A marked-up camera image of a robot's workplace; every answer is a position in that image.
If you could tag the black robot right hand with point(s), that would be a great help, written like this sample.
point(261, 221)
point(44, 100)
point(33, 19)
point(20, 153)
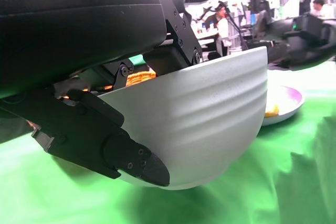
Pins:
point(302, 40)

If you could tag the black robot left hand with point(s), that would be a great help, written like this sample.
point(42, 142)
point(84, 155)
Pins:
point(78, 24)

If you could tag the round orange striped bread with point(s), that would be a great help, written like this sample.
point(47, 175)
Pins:
point(273, 111)

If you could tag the yellow cake slice with cream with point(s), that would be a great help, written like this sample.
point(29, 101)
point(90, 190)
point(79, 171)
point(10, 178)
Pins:
point(139, 78)

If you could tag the pale grey bowl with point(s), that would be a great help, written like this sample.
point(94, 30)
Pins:
point(210, 116)

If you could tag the lavender plate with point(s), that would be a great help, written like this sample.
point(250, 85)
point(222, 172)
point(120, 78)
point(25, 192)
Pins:
point(288, 103)

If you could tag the dark haired person in white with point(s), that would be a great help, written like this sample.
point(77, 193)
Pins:
point(319, 6)

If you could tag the black microphone stand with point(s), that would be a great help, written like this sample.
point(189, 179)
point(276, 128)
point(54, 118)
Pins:
point(236, 30)

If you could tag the seated person in white shirt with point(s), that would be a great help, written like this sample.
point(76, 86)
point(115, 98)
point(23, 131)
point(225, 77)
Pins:
point(221, 30)

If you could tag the green tablecloth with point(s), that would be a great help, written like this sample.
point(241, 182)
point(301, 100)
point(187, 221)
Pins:
point(288, 182)

